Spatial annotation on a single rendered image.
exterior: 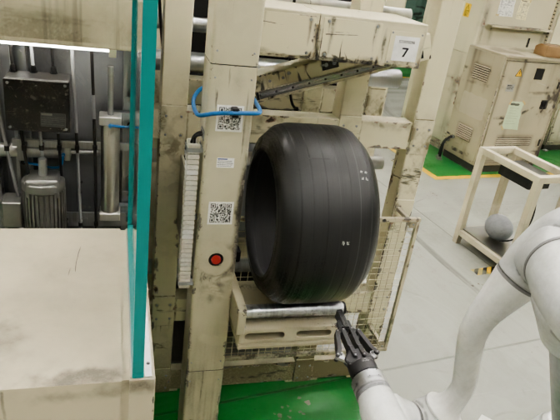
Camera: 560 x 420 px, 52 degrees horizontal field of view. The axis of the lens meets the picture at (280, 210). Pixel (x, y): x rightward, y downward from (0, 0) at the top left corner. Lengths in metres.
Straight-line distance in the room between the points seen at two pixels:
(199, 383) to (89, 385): 1.06
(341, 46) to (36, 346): 1.28
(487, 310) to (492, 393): 2.05
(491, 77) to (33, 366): 5.71
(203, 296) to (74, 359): 0.82
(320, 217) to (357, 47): 0.62
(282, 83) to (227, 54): 0.51
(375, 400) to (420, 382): 1.75
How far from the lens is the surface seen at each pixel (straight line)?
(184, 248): 1.76
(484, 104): 6.38
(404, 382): 3.15
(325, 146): 1.67
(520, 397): 3.37
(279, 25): 1.84
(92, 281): 1.28
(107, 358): 1.08
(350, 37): 1.92
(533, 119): 6.79
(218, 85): 1.57
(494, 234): 4.56
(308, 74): 2.04
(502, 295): 1.26
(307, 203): 1.57
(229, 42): 1.55
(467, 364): 1.39
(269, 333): 1.90
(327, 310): 1.89
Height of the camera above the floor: 1.96
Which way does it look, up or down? 25 degrees down
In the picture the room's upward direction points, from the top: 8 degrees clockwise
